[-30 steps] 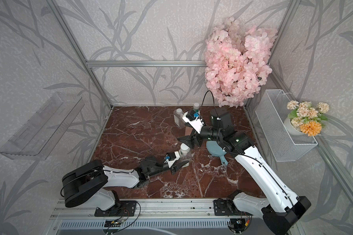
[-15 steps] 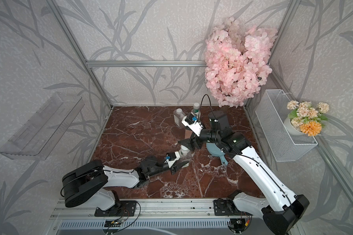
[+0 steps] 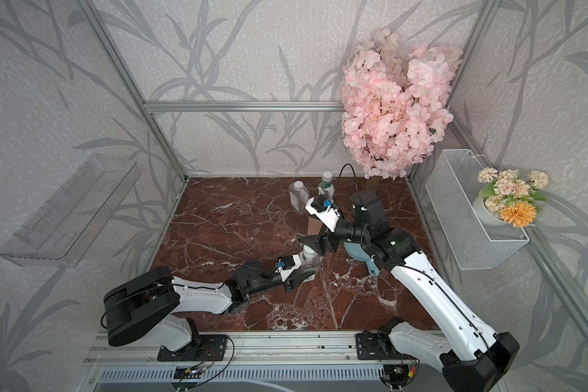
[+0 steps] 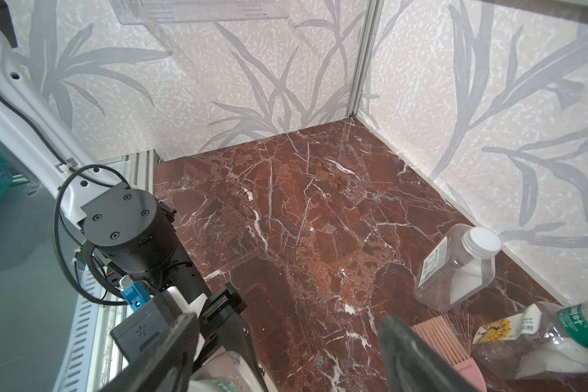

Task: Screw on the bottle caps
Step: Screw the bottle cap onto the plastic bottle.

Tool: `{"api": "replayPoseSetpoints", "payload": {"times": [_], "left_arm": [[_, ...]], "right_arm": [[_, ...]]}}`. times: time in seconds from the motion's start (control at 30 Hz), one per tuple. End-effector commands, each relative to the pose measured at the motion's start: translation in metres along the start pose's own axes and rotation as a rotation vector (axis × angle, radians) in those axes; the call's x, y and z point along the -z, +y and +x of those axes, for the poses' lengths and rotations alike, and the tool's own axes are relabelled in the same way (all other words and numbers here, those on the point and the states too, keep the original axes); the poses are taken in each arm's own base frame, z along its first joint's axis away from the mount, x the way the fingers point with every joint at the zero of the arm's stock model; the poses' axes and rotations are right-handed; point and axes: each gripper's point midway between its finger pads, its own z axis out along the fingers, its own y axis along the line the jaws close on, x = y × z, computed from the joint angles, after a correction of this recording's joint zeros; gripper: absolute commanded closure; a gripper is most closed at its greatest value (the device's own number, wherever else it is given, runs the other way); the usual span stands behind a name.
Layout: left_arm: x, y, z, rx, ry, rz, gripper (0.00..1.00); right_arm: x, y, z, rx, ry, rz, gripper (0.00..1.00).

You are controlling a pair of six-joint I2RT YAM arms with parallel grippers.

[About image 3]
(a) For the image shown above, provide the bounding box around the potted pastel flower bouquet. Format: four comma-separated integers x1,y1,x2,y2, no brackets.
473,168,549,228

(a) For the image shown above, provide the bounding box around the left black base cable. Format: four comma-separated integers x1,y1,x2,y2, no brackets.
172,331,236,392

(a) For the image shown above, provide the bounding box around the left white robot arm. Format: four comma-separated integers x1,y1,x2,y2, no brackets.
101,255,321,351

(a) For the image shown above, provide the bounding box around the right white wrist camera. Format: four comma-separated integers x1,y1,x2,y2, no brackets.
305,194,344,232

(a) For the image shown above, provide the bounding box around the right base wiring bundle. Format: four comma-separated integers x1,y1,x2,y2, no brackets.
379,360,421,391

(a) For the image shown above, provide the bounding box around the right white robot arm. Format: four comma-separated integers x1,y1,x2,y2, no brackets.
300,191,520,391

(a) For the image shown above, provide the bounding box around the clear acrylic wall shelf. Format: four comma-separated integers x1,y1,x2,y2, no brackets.
0,154,141,268

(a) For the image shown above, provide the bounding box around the pink artificial blossom tree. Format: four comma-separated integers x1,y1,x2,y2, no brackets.
341,29,463,180

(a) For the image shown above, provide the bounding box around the white wire mesh basket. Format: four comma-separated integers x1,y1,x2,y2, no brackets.
425,149,529,270

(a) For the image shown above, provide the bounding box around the square clear plastic bottle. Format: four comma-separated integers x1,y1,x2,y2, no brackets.
289,183,310,215

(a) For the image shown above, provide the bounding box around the blue dustpan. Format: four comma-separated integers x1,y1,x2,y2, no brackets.
344,242,380,277

